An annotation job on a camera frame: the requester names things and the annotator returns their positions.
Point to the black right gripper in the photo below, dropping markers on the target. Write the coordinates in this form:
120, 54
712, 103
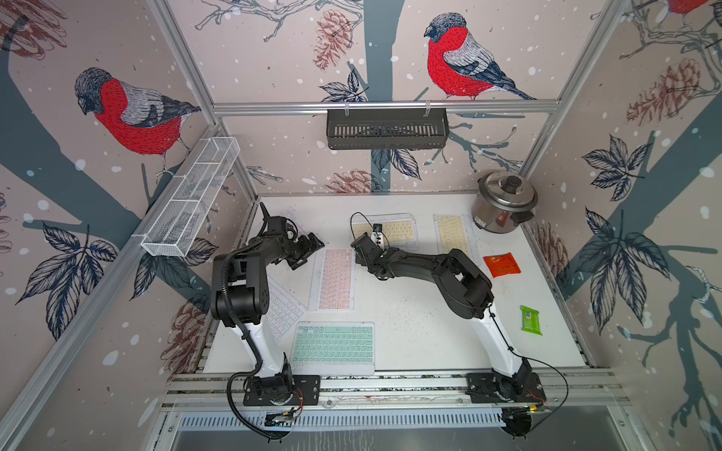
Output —
360, 262

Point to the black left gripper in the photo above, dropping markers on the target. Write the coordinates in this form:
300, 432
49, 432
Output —
306, 252

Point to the yellow keyboard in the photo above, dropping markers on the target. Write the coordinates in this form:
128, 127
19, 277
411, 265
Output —
455, 232
400, 229

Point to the green keyboard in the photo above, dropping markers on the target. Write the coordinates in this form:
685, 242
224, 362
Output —
334, 349

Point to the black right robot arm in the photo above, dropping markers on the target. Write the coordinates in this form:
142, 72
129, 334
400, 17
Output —
467, 292

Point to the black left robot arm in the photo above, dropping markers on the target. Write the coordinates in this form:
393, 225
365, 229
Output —
241, 297

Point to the red small packet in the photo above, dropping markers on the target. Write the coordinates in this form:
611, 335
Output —
501, 265

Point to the steel rice cooker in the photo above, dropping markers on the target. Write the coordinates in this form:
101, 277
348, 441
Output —
504, 202

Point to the green small packet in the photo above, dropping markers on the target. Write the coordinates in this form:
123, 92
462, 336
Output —
531, 321

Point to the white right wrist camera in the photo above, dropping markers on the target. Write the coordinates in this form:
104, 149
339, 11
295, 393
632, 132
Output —
378, 235

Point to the black hanging wire basket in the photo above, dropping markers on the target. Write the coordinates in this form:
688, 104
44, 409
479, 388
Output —
387, 129

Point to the white wire mesh basket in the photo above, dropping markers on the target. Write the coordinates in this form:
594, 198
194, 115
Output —
180, 221

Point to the aluminium frame rail base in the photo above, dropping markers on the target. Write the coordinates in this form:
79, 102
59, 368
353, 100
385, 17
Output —
575, 387

